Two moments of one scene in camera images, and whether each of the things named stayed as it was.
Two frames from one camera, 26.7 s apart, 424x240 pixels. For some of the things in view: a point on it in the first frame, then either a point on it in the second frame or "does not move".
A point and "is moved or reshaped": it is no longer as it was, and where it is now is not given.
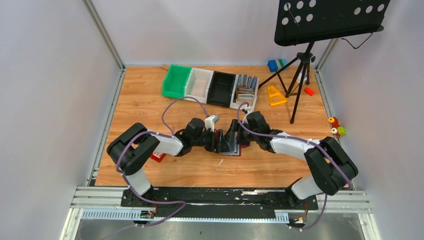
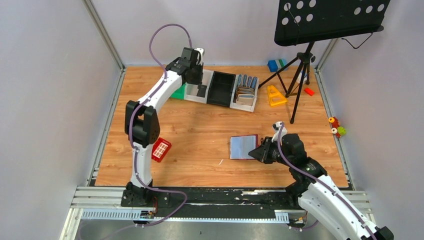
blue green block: x=275 y=65 does not move
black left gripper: x=223 y=146 → x=198 y=80
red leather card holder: x=237 y=153 is moved or reshaped
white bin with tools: x=245 y=90 does not move
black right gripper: x=235 y=127 → x=261 y=153
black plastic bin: x=221 y=89 does not move
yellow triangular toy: x=275 y=97 does not move
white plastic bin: x=197 y=84 does not move
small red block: x=309 y=91 does not move
